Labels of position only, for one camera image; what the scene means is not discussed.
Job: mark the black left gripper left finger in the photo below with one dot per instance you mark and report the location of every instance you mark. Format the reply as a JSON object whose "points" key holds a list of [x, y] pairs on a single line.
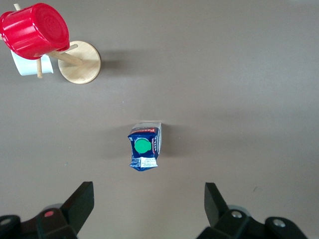
{"points": [[74, 209]]}

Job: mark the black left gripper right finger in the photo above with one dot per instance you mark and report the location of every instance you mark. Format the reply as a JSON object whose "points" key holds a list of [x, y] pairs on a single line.
{"points": [[219, 214]]}

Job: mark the blue white milk carton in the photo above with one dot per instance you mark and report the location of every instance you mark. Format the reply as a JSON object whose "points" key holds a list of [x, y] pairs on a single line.
{"points": [[147, 139]]}

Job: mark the white cup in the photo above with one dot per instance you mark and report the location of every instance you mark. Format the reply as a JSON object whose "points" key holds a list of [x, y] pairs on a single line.
{"points": [[27, 67]]}

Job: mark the red plastic cup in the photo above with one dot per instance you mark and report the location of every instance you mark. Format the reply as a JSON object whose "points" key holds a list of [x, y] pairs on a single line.
{"points": [[32, 30]]}

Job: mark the wooden mug tree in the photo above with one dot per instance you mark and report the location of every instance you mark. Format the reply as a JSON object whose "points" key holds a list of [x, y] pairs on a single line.
{"points": [[79, 64]]}

